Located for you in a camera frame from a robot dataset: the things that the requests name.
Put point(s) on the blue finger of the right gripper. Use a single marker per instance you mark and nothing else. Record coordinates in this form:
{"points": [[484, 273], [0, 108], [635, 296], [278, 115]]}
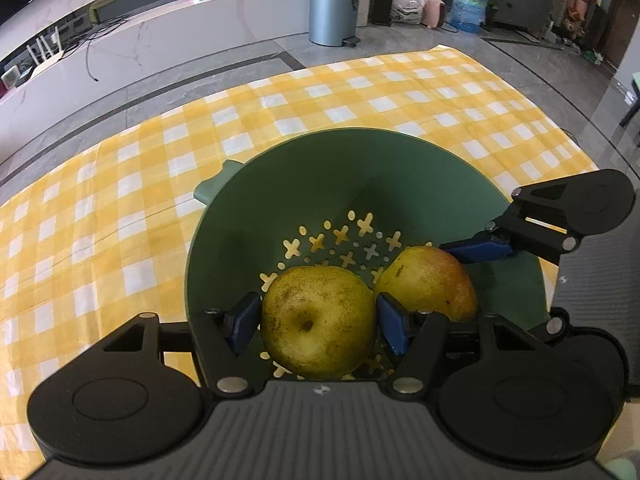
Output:
{"points": [[477, 251]]}

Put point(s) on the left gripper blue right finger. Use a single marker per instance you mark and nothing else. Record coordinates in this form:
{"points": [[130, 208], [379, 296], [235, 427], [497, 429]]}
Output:
{"points": [[415, 340]]}

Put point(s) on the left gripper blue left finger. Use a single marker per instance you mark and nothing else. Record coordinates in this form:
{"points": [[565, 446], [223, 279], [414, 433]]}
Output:
{"points": [[245, 322]]}

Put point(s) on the yellow-green pear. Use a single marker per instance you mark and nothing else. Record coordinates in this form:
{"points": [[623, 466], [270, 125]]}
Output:
{"points": [[318, 322]]}

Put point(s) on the yellow checkered tablecloth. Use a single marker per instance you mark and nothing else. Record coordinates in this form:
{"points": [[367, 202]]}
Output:
{"points": [[104, 236]]}

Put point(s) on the blue water jug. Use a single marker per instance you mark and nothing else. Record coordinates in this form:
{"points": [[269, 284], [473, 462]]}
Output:
{"points": [[468, 15]]}

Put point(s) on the pink small heater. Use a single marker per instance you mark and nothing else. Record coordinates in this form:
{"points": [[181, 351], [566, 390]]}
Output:
{"points": [[434, 13]]}

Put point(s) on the white plastic bag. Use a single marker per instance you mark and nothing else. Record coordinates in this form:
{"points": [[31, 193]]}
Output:
{"points": [[407, 11]]}

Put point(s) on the grey pedal trash bin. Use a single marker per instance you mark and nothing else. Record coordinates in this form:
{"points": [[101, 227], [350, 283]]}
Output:
{"points": [[333, 23]]}

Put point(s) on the white tv console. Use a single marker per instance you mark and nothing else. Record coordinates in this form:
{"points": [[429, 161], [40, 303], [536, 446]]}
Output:
{"points": [[145, 45]]}

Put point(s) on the white wifi router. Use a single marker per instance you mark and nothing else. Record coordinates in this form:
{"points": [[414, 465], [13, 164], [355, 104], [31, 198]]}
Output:
{"points": [[47, 51]]}

